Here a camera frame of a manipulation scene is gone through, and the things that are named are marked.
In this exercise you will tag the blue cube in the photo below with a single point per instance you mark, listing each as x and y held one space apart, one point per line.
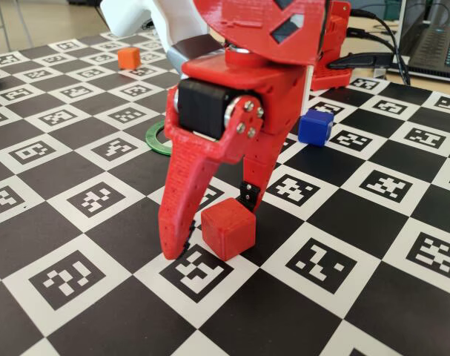
313 128

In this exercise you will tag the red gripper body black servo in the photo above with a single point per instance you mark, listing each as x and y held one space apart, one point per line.
230 79

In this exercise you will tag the red cube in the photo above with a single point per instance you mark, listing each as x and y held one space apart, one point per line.
228 230

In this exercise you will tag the dark laptop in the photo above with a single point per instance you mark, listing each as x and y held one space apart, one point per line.
432 48

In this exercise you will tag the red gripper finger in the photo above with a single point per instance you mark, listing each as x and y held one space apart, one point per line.
180 200
261 167

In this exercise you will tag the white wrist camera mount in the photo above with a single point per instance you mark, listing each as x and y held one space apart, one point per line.
128 15

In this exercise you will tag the orange cube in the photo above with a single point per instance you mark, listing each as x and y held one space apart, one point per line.
129 58

